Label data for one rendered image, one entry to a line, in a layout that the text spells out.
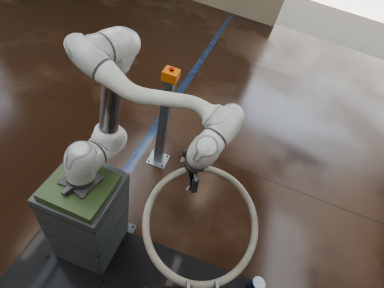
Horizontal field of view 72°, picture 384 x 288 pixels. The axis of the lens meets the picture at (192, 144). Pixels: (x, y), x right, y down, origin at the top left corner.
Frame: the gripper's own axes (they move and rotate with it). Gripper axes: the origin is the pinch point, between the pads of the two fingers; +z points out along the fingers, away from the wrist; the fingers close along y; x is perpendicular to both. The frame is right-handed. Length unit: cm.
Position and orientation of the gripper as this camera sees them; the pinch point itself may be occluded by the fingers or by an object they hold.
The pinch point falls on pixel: (186, 174)
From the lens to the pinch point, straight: 124.4
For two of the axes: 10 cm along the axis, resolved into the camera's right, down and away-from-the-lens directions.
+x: 9.6, -1.5, 2.5
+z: -1.9, 3.4, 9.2
